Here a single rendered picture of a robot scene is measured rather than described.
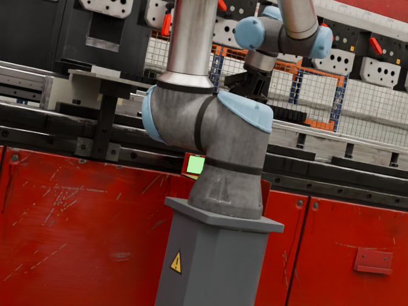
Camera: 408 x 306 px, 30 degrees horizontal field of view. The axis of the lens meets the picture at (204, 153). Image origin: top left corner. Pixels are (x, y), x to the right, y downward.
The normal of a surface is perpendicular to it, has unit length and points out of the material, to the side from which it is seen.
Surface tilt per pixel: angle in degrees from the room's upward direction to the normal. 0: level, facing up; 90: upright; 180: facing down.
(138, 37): 90
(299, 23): 142
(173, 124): 103
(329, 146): 90
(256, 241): 90
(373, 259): 90
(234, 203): 72
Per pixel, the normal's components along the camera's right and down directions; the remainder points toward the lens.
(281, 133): 0.43, 0.14
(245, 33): -0.46, 0.17
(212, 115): -0.34, -0.36
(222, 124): -0.43, -0.08
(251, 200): 0.63, -0.14
